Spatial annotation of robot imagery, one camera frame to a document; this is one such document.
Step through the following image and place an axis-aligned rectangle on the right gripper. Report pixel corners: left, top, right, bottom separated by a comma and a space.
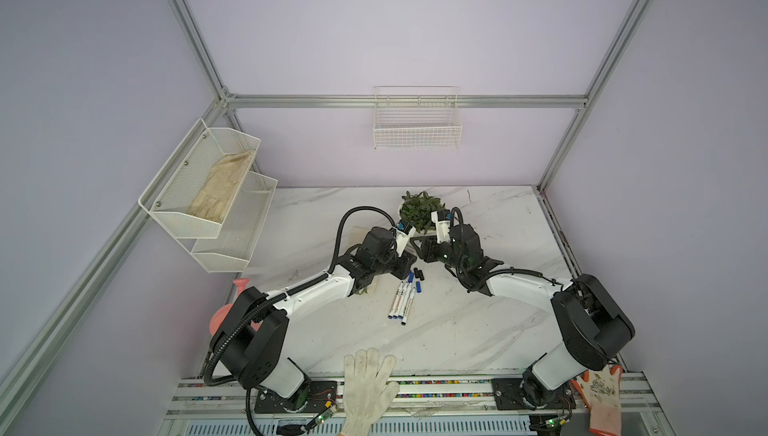
410, 233, 466, 273

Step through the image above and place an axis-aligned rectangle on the white marker pen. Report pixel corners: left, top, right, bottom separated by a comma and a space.
388, 280, 407, 318
400, 286, 417, 326

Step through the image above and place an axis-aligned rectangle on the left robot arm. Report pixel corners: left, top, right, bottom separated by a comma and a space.
203, 226, 416, 400

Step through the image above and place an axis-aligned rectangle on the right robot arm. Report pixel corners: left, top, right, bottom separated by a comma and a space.
414, 223, 636, 409

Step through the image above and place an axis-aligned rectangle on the white marker blue tip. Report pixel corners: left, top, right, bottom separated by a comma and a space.
388, 280, 410, 319

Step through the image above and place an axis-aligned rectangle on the potted green plant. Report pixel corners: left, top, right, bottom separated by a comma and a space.
398, 190, 446, 233

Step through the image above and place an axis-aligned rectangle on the white work glove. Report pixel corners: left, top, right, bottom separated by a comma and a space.
340, 348, 400, 436

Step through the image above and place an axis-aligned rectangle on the lower white mesh shelf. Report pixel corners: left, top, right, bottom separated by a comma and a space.
191, 171, 278, 273

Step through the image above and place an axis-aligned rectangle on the white mesh shelf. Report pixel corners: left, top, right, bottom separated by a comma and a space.
138, 119, 261, 239
191, 171, 278, 273

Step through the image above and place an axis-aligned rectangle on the orange white glove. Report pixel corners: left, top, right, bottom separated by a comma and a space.
571, 364, 623, 436

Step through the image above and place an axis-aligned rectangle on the upper white mesh shelf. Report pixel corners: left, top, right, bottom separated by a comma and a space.
138, 119, 261, 239

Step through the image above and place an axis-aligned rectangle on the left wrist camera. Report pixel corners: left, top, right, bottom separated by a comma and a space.
394, 219, 416, 257

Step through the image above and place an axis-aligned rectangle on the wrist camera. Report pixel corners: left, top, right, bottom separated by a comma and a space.
394, 219, 416, 257
431, 208, 451, 243

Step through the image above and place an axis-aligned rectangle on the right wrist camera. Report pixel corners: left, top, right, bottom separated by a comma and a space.
431, 208, 451, 243

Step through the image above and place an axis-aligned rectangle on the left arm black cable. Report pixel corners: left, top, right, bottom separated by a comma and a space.
326, 205, 398, 275

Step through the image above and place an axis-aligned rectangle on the white wire basket back wall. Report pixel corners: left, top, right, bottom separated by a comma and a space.
373, 86, 463, 150

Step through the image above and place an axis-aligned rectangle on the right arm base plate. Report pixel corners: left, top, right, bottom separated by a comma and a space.
491, 377, 575, 411

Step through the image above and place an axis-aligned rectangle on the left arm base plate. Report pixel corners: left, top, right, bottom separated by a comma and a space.
251, 380, 338, 414

